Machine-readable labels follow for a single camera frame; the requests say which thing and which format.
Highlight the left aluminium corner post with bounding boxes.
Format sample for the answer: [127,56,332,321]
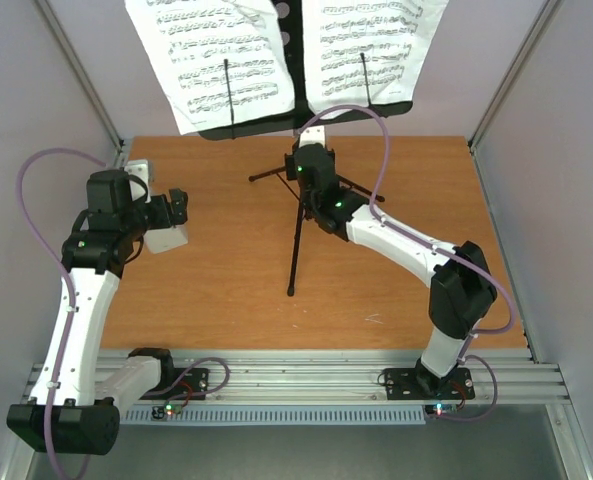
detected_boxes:
[33,0,124,154]

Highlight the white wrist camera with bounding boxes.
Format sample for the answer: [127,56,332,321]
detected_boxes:
[124,159,155,203]
[296,126,326,148]

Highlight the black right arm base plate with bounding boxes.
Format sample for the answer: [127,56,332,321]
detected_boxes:
[377,367,476,401]

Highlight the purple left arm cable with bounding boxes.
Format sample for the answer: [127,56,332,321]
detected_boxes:
[16,148,112,480]

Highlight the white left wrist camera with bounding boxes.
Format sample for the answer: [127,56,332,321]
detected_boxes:
[124,159,155,203]

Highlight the right aluminium corner post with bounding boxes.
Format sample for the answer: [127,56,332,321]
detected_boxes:
[466,0,562,151]

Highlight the black tripod music stand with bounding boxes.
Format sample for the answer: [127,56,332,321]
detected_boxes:
[198,0,416,297]

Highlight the aluminium corner post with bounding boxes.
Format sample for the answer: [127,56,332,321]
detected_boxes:
[33,0,124,154]
[466,0,562,151]

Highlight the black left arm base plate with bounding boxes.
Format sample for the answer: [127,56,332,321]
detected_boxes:
[141,367,210,401]

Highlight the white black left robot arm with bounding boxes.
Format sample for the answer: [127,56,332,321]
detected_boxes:
[6,160,188,455]

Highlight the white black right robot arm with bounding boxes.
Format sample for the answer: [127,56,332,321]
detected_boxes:
[285,144,497,398]

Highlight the aluminium front frame rails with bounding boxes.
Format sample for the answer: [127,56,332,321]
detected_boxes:
[25,349,572,407]

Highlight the white grey metronome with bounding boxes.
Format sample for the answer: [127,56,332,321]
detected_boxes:
[144,225,188,254]

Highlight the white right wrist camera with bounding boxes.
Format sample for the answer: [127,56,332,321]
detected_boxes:
[296,126,326,148]

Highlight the grey slotted cable duct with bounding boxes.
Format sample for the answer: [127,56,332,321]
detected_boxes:
[121,405,425,427]

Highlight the white sheet music page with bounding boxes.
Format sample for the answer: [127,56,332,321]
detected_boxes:
[125,1,295,134]
[302,0,449,114]

